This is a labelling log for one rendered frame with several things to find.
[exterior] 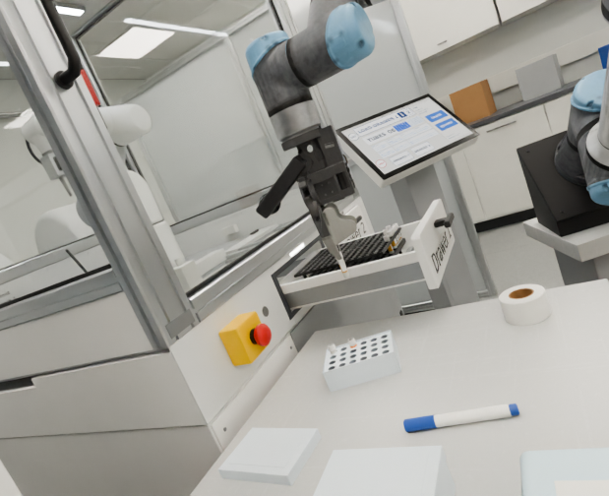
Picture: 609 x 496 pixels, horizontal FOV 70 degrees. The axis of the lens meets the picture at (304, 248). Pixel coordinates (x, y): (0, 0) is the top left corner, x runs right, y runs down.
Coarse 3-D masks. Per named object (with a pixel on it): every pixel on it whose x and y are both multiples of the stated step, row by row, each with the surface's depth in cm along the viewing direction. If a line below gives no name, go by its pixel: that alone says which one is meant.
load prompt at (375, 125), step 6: (408, 108) 183; (390, 114) 180; (396, 114) 180; (402, 114) 180; (408, 114) 181; (414, 114) 181; (378, 120) 177; (384, 120) 177; (390, 120) 177; (396, 120) 178; (360, 126) 174; (366, 126) 174; (372, 126) 174; (378, 126) 175; (384, 126) 175; (360, 132) 172; (366, 132) 172
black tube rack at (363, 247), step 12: (360, 240) 108; (372, 240) 102; (384, 240) 97; (324, 252) 111; (348, 252) 100; (360, 252) 96; (372, 252) 93; (396, 252) 97; (312, 264) 103; (324, 264) 99; (336, 264) 94; (348, 264) 102; (360, 264) 98; (300, 276) 99; (312, 276) 105
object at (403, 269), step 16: (416, 224) 105; (352, 240) 113; (400, 256) 84; (416, 256) 82; (336, 272) 91; (352, 272) 89; (368, 272) 88; (384, 272) 86; (400, 272) 85; (416, 272) 83; (288, 288) 97; (304, 288) 95; (320, 288) 93; (336, 288) 92; (352, 288) 90; (368, 288) 89; (384, 288) 87; (288, 304) 98; (304, 304) 96
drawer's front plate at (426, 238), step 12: (432, 204) 100; (432, 216) 92; (444, 216) 102; (420, 228) 83; (432, 228) 89; (444, 228) 98; (420, 240) 79; (432, 240) 86; (444, 240) 95; (420, 252) 80; (432, 252) 84; (444, 252) 92; (420, 264) 81; (432, 264) 82; (444, 264) 90; (432, 276) 80; (432, 288) 82
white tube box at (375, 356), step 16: (384, 336) 77; (336, 352) 78; (352, 352) 77; (368, 352) 73; (384, 352) 72; (336, 368) 72; (352, 368) 71; (368, 368) 71; (384, 368) 70; (400, 368) 71; (336, 384) 72; (352, 384) 72
